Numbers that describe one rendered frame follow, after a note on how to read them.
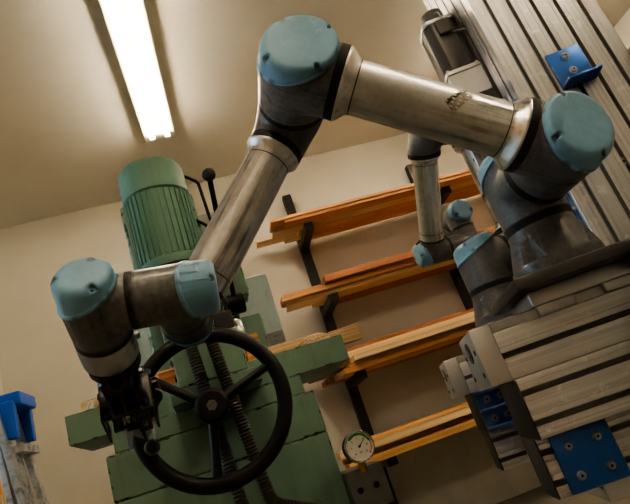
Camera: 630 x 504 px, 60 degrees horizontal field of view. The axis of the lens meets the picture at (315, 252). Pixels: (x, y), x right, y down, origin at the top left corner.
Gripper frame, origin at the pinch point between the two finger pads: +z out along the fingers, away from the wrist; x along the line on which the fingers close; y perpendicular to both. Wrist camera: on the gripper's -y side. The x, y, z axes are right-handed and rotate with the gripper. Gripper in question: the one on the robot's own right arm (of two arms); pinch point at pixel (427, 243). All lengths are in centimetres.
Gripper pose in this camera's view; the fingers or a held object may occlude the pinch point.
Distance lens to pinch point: 210.7
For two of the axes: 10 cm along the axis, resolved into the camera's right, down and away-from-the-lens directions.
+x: 8.9, -3.8, 2.4
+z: -0.9, 3.6, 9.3
